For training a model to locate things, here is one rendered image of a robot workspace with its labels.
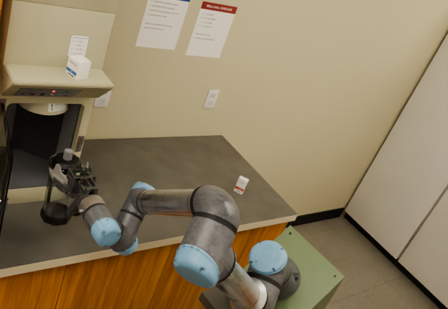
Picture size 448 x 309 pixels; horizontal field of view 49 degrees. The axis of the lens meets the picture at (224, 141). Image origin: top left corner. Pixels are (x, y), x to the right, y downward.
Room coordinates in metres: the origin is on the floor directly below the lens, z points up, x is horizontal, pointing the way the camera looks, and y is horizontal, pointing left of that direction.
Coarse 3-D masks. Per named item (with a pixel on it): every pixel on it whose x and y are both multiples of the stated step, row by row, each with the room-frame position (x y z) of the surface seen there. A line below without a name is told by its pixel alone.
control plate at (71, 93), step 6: (24, 90) 1.30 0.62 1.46; (30, 90) 1.31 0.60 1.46; (36, 90) 1.32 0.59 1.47; (42, 90) 1.33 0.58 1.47; (48, 90) 1.34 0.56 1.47; (54, 90) 1.35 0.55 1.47; (60, 90) 1.36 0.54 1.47; (66, 90) 1.38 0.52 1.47; (72, 90) 1.39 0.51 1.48; (78, 90) 1.40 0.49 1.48; (42, 96) 1.38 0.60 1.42; (48, 96) 1.39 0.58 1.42; (54, 96) 1.40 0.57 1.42; (60, 96) 1.42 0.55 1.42; (72, 96) 1.44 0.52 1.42
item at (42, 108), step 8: (24, 104) 1.44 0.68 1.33; (32, 104) 1.44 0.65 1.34; (40, 104) 1.44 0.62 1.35; (48, 104) 1.46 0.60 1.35; (56, 104) 1.48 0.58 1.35; (64, 104) 1.52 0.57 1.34; (32, 112) 1.43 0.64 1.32; (40, 112) 1.44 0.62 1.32; (48, 112) 1.45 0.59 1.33; (56, 112) 1.47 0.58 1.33; (64, 112) 1.51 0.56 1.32
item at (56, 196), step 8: (48, 184) 1.28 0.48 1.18; (48, 192) 1.27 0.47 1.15; (56, 192) 1.27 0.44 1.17; (48, 200) 1.27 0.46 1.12; (56, 200) 1.27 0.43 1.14; (64, 200) 1.28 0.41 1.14; (72, 200) 1.31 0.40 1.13; (48, 208) 1.27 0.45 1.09; (56, 208) 1.27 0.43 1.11; (64, 208) 1.28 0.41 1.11; (56, 216) 1.27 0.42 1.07; (64, 216) 1.28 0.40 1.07
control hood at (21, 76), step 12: (12, 72) 1.29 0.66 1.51; (24, 72) 1.31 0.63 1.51; (36, 72) 1.34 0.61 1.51; (48, 72) 1.37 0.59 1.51; (60, 72) 1.40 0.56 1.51; (96, 72) 1.50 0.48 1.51; (12, 84) 1.24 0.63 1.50; (24, 84) 1.26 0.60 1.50; (36, 84) 1.28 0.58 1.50; (48, 84) 1.31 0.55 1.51; (60, 84) 1.33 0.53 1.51; (72, 84) 1.36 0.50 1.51; (84, 84) 1.39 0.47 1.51; (96, 84) 1.42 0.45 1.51; (108, 84) 1.45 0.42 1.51; (24, 96) 1.35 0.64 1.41; (36, 96) 1.37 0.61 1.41; (84, 96) 1.47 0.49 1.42; (96, 96) 1.50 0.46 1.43
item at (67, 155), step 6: (66, 150) 1.31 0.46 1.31; (72, 150) 1.32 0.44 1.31; (54, 156) 1.30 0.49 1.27; (60, 156) 1.31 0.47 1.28; (66, 156) 1.30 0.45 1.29; (72, 156) 1.33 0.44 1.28; (54, 162) 1.28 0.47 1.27; (60, 162) 1.28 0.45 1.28; (66, 162) 1.29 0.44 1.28; (72, 162) 1.30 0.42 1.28; (78, 162) 1.31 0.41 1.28; (66, 168) 1.27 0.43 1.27
